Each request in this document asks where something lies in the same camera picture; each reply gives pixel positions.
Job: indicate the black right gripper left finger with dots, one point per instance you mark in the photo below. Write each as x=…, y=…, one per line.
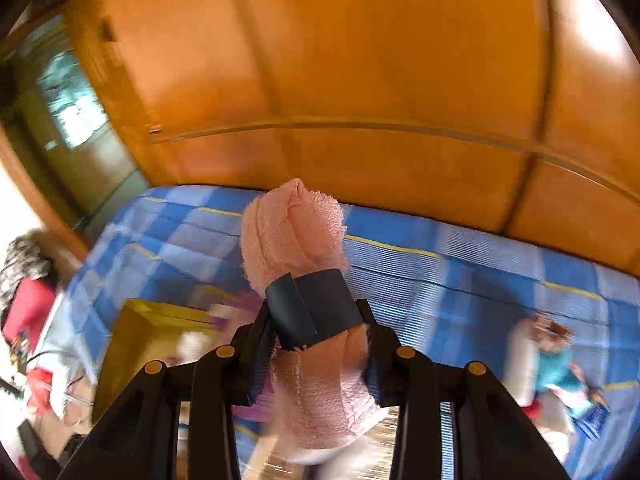
x=136, y=438

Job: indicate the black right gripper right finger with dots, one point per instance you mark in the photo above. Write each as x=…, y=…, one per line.
x=491, y=436

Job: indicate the blue plush dolphin toy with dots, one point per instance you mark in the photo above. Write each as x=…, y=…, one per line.
x=544, y=380

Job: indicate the pink towel with band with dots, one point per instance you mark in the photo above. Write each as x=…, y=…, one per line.
x=292, y=244

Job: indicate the gold metal box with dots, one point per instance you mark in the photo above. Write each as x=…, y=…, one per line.
x=146, y=331

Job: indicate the blue plaid bed sheet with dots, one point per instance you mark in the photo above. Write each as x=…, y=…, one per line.
x=450, y=292

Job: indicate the red bag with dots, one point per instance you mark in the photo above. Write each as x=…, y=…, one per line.
x=28, y=311

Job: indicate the patterned grey cloth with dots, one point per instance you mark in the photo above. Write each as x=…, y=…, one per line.
x=24, y=259

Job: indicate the wooden door with glass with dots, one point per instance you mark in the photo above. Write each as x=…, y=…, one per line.
x=77, y=153

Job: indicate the orange wooden wardrobe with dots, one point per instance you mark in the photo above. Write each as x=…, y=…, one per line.
x=515, y=117

